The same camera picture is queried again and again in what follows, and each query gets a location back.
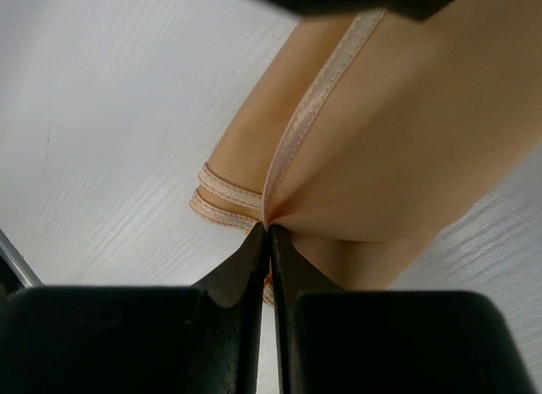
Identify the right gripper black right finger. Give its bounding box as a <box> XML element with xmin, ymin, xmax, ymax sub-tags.
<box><xmin>268</xmin><ymin>226</ymin><xmax>535</xmax><ymax>393</ymax></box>

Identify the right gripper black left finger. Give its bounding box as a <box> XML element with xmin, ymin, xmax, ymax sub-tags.
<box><xmin>1</xmin><ymin>224</ymin><xmax>265</xmax><ymax>393</ymax></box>

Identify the peach cloth napkin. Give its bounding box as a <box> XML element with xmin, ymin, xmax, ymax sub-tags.
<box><xmin>190</xmin><ymin>0</ymin><xmax>541</xmax><ymax>291</ymax></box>

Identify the aluminium front rail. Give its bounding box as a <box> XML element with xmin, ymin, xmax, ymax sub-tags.
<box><xmin>1</xmin><ymin>231</ymin><xmax>42</xmax><ymax>292</ymax></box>

